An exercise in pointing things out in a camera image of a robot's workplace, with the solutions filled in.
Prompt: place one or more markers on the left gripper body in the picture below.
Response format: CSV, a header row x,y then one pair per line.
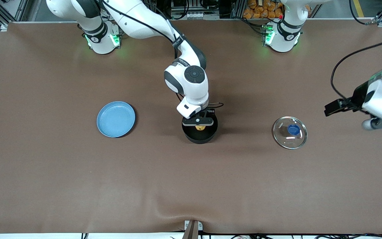
x,y
358,95

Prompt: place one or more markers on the yellow potato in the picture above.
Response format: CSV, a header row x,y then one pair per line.
x,y
200,127

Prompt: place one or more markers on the glass lid with blue knob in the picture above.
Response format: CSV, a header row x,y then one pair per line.
x,y
285,136

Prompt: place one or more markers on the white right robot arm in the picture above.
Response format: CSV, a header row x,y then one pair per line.
x,y
138,16

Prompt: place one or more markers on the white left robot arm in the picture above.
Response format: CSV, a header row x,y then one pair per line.
x,y
287,36

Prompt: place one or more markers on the blue round plate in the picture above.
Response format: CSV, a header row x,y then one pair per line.
x,y
116,119

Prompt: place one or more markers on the brown table cloth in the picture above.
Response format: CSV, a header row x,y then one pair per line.
x,y
191,186

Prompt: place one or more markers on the white power strip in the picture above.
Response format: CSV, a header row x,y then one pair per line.
x,y
191,15

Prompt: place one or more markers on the bag of orange items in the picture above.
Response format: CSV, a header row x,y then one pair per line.
x,y
260,10

